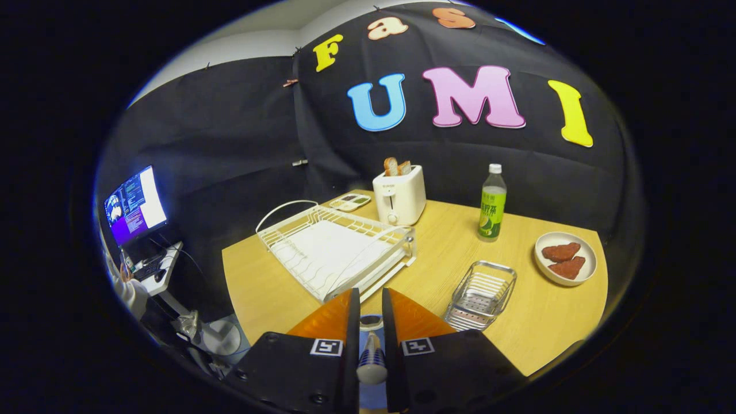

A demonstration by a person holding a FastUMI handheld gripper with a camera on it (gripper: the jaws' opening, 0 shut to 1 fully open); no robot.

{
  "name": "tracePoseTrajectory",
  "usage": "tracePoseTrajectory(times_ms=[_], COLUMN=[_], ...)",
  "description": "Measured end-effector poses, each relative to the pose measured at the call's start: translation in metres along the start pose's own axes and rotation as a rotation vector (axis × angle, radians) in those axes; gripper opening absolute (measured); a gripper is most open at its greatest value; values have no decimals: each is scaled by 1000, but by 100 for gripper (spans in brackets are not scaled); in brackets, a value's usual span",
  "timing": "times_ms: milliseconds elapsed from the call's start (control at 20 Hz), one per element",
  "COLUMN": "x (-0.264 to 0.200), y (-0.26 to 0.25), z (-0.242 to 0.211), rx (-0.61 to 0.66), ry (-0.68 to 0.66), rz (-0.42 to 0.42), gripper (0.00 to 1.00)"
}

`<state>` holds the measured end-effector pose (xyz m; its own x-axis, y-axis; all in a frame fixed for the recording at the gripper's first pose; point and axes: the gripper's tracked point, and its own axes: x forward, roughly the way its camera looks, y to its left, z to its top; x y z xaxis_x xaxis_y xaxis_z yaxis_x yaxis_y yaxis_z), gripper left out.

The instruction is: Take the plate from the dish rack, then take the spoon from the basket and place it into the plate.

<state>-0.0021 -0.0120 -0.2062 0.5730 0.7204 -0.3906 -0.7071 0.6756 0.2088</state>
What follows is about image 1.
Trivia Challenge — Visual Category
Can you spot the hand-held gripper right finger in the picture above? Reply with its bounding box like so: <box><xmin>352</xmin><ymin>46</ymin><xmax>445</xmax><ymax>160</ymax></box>
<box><xmin>381</xmin><ymin>287</ymin><xmax>527</xmax><ymax>414</ymax></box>

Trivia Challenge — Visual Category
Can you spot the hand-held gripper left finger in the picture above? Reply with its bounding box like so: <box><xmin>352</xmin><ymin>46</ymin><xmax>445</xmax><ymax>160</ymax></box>
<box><xmin>224</xmin><ymin>287</ymin><xmax>362</xmax><ymax>414</ymax></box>

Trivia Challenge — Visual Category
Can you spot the metal spoon with striped handle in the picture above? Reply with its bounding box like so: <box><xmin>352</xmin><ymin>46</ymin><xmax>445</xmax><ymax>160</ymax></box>
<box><xmin>356</xmin><ymin>331</ymin><xmax>389</xmax><ymax>385</ymax></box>

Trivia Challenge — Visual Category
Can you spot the blue plate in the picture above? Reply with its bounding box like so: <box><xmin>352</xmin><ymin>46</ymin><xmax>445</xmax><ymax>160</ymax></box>
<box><xmin>358</xmin><ymin>313</ymin><xmax>389</xmax><ymax>412</ymax></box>

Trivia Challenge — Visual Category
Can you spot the metal wire basket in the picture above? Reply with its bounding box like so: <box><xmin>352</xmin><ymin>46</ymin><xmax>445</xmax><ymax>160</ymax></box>
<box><xmin>443</xmin><ymin>260</ymin><xmax>518</xmax><ymax>332</ymax></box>

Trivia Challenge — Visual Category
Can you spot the white wire dish rack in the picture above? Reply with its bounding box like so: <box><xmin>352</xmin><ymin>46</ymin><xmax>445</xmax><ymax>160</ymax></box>
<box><xmin>256</xmin><ymin>200</ymin><xmax>417</xmax><ymax>304</ymax></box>

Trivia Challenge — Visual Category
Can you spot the white plate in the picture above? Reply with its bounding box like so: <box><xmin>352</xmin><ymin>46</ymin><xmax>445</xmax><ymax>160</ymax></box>
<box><xmin>534</xmin><ymin>232</ymin><xmax>597</xmax><ymax>287</ymax></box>

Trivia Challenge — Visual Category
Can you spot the white round base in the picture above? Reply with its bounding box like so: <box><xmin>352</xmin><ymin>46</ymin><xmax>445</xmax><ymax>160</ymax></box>
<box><xmin>201</xmin><ymin>319</ymin><xmax>242</xmax><ymax>356</ymax></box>

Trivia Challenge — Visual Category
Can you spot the small divided seasoning tray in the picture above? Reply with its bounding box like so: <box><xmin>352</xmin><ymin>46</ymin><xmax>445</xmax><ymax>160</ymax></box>
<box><xmin>329</xmin><ymin>193</ymin><xmax>372</xmax><ymax>212</ymax></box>

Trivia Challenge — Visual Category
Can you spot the white toaster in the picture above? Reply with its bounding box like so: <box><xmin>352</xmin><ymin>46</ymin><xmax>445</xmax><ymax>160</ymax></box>
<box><xmin>373</xmin><ymin>165</ymin><xmax>427</xmax><ymax>226</ymax></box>

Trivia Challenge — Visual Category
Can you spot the green label drink bottle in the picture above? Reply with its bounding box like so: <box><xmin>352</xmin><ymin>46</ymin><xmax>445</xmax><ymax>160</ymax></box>
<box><xmin>477</xmin><ymin>164</ymin><xmax>508</xmax><ymax>243</ymax></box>

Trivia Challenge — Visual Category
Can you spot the brown meat piece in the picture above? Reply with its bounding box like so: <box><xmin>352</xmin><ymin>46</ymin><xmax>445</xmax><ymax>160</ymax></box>
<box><xmin>542</xmin><ymin>242</ymin><xmax>581</xmax><ymax>263</ymax></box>
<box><xmin>548</xmin><ymin>256</ymin><xmax>586</xmax><ymax>281</ymax></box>

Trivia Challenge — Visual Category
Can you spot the white side desk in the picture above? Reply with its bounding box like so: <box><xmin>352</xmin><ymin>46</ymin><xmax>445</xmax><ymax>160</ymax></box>
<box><xmin>138</xmin><ymin>241</ymin><xmax>199</xmax><ymax>317</ymax></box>

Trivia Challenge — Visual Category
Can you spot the black keyboard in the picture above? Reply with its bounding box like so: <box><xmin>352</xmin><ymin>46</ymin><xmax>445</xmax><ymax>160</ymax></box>
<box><xmin>134</xmin><ymin>256</ymin><xmax>167</xmax><ymax>282</ymax></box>

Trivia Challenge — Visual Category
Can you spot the black backdrop cloth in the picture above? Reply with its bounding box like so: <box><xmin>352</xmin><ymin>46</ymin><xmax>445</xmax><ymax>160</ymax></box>
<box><xmin>95</xmin><ymin>0</ymin><xmax>645</xmax><ymax>323</ymax></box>

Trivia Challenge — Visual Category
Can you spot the computer monitor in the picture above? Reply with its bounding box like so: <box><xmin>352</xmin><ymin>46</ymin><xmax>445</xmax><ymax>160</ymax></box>
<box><xmin>103</xmin><ymin>166</ymin><xmax>168</xmax><ymax>247</ymax></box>

